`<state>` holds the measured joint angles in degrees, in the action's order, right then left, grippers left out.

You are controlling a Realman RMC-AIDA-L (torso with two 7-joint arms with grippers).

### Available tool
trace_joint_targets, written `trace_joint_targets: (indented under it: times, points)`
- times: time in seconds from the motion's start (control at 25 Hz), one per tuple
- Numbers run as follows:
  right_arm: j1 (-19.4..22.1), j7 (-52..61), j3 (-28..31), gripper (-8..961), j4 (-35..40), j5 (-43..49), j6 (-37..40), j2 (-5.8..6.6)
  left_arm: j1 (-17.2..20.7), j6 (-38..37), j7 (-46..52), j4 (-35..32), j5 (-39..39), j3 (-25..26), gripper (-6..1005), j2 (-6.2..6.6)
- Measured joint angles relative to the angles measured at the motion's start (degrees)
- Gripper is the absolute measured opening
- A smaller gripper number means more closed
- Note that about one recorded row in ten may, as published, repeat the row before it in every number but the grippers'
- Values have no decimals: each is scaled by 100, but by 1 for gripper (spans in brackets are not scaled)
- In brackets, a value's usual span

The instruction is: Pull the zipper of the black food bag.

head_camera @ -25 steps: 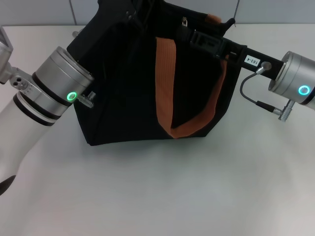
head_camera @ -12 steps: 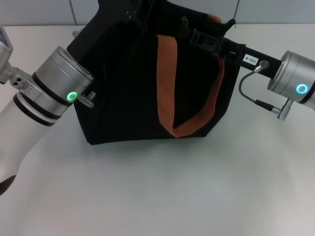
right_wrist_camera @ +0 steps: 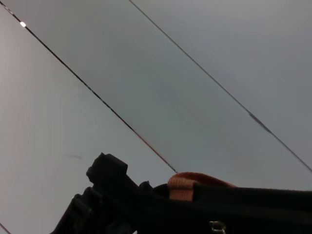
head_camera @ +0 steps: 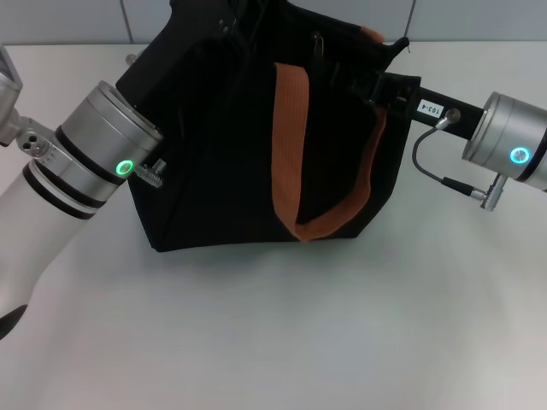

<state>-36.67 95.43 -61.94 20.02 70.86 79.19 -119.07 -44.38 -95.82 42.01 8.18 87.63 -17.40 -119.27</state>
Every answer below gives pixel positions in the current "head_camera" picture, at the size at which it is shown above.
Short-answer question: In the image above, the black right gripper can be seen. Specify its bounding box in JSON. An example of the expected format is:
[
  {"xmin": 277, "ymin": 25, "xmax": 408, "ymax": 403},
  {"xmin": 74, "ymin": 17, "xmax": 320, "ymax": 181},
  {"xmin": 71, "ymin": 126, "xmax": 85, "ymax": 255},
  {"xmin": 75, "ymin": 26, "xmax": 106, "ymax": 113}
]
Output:
[{"xmin": 339, "ymin": 69, "xmax": 491, "ymax": 141}]

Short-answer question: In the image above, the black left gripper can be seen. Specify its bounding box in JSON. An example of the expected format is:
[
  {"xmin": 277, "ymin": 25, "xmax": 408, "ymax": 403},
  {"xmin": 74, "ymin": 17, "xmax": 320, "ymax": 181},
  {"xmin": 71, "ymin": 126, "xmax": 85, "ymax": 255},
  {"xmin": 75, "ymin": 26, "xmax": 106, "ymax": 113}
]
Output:
[{"xmin": 115, "ymin": 0, "xmax": 268, "ymax": 126}]

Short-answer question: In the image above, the black bag with orange handles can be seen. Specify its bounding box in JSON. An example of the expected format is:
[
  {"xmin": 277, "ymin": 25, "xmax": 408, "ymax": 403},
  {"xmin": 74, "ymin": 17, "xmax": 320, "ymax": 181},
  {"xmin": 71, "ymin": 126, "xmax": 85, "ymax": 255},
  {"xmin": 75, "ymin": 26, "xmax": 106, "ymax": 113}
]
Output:
[{"xmin": 116, "ymin": 0, "xmax": 422, "ymax": 254}]

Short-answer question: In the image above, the right gripper cable with plugs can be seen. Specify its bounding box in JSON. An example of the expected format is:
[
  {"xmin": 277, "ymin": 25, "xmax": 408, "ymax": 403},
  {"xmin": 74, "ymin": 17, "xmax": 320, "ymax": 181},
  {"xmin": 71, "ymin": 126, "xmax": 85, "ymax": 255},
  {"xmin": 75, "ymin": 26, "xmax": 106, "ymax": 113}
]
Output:
[{"xmin": 411, "ymin": 108, "xmax": 510, "ymax": 211}]

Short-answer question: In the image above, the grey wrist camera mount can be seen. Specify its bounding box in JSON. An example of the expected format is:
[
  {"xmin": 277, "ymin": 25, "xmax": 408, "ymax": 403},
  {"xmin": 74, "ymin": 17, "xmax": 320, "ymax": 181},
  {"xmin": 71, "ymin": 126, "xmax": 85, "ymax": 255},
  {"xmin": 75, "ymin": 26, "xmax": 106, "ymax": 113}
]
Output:
[{"xmin": 0, "ymin": 44, "xmax": 55, "ymax": 161}]

